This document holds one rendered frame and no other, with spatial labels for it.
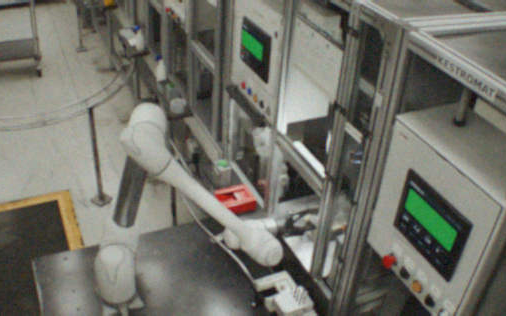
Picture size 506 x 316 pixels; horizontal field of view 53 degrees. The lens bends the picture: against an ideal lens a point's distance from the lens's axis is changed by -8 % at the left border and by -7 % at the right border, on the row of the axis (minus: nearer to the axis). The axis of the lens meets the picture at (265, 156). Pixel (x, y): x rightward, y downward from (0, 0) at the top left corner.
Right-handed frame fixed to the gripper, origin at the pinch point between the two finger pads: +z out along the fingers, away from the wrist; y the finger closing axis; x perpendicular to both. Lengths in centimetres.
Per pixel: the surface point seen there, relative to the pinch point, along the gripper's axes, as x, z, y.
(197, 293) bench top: 6, -50, -35
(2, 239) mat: 148, -136, -108
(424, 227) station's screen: -71, -20, 58
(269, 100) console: 24, -17, 45
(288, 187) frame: 30.1, 3.6, -6.1
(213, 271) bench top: 15, -38, -35
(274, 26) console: 25, -18, 76
